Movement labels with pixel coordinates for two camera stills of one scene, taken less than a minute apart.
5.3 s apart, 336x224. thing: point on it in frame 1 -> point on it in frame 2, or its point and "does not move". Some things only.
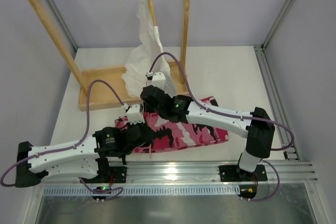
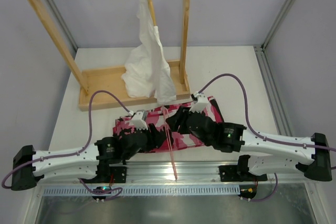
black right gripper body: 148,94 -> 184,120
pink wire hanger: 150,125 -> 165,109
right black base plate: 234,173 does not move
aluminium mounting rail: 199,173 does not move
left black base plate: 119,173 does not move
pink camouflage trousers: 169,134 does not move
